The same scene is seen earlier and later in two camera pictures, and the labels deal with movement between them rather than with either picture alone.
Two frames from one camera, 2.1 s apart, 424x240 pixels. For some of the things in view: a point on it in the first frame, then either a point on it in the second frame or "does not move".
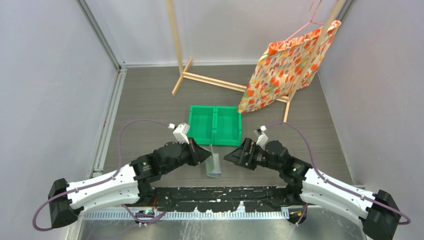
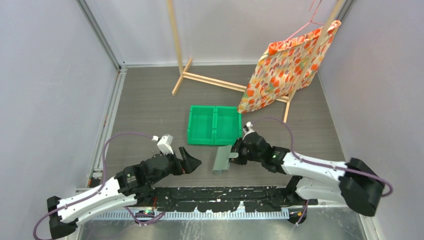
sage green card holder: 212,164 → 222,161
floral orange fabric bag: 281,65 does not move
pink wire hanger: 311,20 does not move
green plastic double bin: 215,125 does not move
